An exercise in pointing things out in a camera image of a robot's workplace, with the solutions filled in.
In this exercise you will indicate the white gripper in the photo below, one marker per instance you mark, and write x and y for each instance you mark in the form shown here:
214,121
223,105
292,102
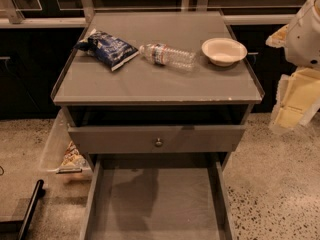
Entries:
304,39

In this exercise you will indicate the clear plastic water bottle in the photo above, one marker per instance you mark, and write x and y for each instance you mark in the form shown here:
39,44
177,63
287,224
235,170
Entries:
164,55

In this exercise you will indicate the grey drawer cabinet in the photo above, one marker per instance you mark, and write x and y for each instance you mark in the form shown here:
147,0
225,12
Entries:
143,94

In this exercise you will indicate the grey top drawer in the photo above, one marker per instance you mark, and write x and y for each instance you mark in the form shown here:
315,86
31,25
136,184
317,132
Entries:
141,139

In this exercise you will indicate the round metal drawer knob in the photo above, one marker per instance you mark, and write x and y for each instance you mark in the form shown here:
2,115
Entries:
159,142

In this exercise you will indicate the grey open middle drawer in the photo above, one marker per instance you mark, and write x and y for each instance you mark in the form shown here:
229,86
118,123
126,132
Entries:
180,199

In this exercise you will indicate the white bowl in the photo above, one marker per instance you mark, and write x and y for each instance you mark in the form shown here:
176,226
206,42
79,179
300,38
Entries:
224,51

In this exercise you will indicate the blue chip bag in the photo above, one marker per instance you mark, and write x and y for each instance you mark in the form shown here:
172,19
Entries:
111,50

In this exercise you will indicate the snack packets in bin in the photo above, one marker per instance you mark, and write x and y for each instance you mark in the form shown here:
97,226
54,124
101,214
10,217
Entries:
72,157

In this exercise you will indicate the clear plastic storage bin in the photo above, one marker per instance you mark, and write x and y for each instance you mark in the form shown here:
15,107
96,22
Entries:
54,150

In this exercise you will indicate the black bar on floor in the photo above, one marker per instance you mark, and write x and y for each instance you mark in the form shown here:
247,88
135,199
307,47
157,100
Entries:
21,226

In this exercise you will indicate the metal railing frame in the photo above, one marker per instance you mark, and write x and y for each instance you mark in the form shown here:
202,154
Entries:
235,12

